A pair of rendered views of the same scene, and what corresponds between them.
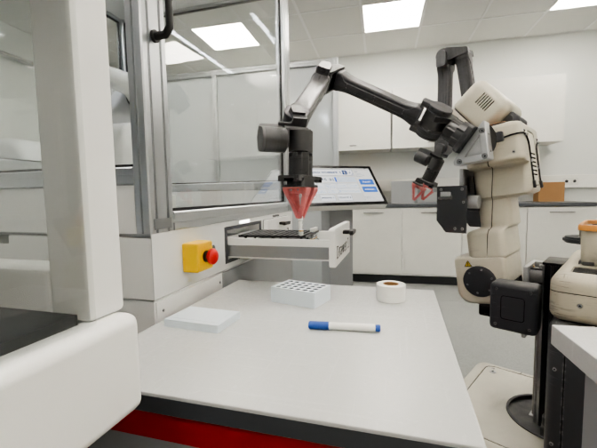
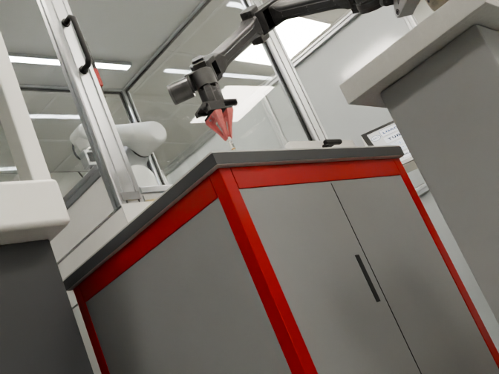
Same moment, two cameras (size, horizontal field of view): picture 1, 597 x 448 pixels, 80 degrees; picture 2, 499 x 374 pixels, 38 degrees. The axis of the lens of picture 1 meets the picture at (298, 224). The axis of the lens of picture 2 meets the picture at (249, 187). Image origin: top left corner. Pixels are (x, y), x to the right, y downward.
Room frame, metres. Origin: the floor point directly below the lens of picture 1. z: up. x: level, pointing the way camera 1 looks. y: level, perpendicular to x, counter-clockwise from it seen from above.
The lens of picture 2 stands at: (-0.74, -0.73, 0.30)
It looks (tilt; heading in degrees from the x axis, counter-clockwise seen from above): 17 degrees up; 25
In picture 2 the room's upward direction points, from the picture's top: 23 degrees counter-clockwise
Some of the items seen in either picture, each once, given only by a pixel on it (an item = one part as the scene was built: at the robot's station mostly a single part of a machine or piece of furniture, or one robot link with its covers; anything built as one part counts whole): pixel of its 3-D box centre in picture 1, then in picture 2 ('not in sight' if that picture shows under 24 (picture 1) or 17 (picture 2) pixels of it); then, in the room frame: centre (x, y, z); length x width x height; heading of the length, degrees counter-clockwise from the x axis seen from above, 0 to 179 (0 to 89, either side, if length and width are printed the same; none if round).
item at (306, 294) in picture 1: (300, 292); not in sight; (0.86, 0.00, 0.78); 0.12 x 0.08 x 0.04; 59
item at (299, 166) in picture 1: (300, 168); (212, 100); (0.84, -0.01, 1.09); 0.10 x 0.07 x 0.07; 148
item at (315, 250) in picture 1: (278, 243); not in sight; (1.17, 0.07, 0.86); 0.40 x 0.26 x 0.06; 74
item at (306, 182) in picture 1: (298, 198); (220, 124); (0.83, 0.00, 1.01); 0.07 x 0.07 x 0.09; 58
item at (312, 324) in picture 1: (344, 326); not in sight; (0.66, -0.08, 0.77); 0.14 x 0.02 x 0.02; 80
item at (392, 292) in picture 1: (390, 291); not in sight; (0.86, -0.23, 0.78); 0.07 x 0.07 x 0.04
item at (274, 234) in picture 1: (281, 242); not in sight; (1.17, 0.06, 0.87); 0.22 x 0.18 x 0.06; 74
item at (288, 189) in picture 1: (301, 198); (224, 123); (0.84, -0.01, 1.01); 0.07 x 0.07 x 0.09; 58
